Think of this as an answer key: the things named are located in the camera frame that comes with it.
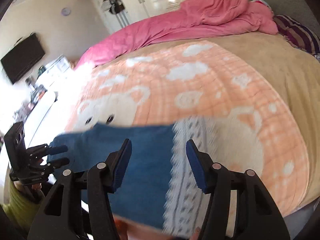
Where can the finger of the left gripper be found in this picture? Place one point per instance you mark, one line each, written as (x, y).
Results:
(55, 164)
(50, 150)

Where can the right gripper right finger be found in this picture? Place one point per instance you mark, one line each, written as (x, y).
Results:
(257, 215)

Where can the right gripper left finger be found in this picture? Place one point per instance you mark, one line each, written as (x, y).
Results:
(60, 215)

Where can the blue denim pants lace trim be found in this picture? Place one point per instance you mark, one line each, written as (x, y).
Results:
(159, 188)

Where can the white bedroom door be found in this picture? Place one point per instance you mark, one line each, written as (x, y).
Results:
(112, 23)

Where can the person's left hand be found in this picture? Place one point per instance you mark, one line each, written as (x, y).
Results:
(33, 192)

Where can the person's right hand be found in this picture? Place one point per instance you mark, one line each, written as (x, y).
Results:
(195, 235)

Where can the white low tv counter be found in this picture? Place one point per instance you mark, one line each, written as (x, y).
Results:
(37, 122)

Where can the white drawer cabinet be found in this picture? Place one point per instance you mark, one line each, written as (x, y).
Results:
(55, 68)

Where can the peach bear fleece blanket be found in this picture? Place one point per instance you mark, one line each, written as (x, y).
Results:
(108, 98)

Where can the beige bed sheet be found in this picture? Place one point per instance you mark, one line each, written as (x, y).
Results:
(295, 84)

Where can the hanging bags on door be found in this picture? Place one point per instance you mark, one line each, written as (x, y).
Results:
(114, 7)

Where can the purple striped pillow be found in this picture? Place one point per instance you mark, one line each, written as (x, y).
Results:
(298, 35)

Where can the pink duvet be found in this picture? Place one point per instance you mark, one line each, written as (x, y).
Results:
(194, 19)

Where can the black wall television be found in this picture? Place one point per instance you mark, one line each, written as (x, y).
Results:
(22, 57)

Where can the purple wall clock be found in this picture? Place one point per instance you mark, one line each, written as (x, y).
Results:
(65, 11)

